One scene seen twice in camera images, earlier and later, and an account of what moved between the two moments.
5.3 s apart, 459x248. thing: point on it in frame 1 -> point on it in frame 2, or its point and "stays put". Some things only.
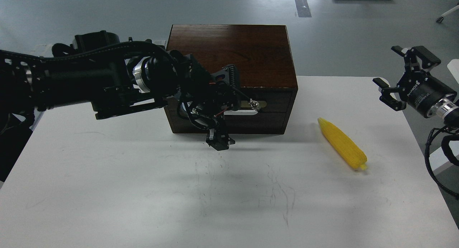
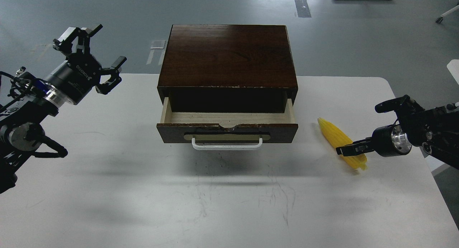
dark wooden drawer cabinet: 263,54 stays put
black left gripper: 193,83 -> 71,82
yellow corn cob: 356,157 stays put
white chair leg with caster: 440,19 stays put
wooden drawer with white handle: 253,101 -> 227,131
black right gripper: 420,90 -> 388,141
